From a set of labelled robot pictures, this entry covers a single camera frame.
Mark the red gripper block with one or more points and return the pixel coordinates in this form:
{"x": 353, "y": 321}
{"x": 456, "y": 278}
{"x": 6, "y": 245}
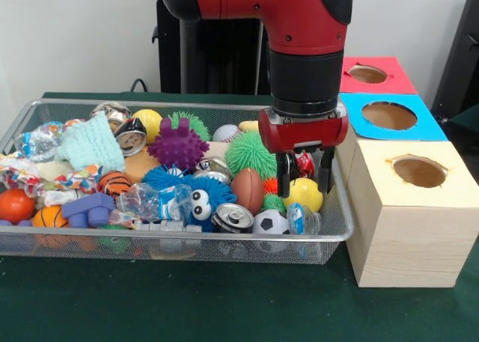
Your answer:
{"x": 303, "y": 138}

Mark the crushed red and black can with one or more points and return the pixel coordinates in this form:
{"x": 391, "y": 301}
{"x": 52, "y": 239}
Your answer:
{"x": 305, "y": 162}

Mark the small crushed plastic bottle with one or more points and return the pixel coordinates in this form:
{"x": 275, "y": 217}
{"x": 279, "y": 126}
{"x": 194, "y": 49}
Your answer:
{"x": 303, "y": 218}

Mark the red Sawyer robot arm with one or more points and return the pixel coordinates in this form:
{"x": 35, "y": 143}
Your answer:
{"x": 243, "y": 1}

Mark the wooden box with three holes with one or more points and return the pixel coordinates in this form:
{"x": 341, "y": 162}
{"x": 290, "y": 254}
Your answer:
{"x": 411, "y": 244}

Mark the shallow mesh bin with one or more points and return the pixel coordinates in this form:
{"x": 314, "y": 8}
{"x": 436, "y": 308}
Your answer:
{"x": 112, "y": 248}

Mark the yellow ball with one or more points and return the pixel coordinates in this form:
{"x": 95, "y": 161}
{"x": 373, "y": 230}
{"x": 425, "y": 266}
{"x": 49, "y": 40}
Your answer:
{"x": 305, "y": 198}

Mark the brown toy football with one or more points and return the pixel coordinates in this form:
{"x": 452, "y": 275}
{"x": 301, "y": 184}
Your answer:
{"x": 247, "y": 190}

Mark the black and white soccer ball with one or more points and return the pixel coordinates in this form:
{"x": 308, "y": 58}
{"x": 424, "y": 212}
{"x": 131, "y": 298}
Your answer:
{"x": 271, "y": 224}

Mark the green puffer ball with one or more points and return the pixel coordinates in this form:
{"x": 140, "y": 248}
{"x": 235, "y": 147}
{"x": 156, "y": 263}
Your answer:
{"x": 245, "y": 153}

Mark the silver drink can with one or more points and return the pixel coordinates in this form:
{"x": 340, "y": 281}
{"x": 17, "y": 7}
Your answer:
{"x": 232, "y": 218}

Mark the blue puffer ball with eyes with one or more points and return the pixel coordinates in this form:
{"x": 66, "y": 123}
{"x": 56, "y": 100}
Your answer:
{"x": 221, "y": 194}

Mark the purple spiky ball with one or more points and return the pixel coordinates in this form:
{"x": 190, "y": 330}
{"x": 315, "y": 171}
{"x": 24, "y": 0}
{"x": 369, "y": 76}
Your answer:
{"x": 177, "y": 145}

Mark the dark green table cloth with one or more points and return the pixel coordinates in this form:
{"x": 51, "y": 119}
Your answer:
{"x": 469, "y": 119}
{"x": 187, "y": 304}

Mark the black chair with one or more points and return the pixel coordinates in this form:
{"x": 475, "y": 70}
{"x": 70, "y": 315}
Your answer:
{"x": 464, "y": 57}

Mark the mint knitted cloth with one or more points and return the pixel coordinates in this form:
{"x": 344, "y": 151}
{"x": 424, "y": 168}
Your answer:
{"x": 90, "y": 143}

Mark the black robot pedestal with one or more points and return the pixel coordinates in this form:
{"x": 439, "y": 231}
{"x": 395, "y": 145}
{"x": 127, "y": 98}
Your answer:
{"x": 224, "y": 57}

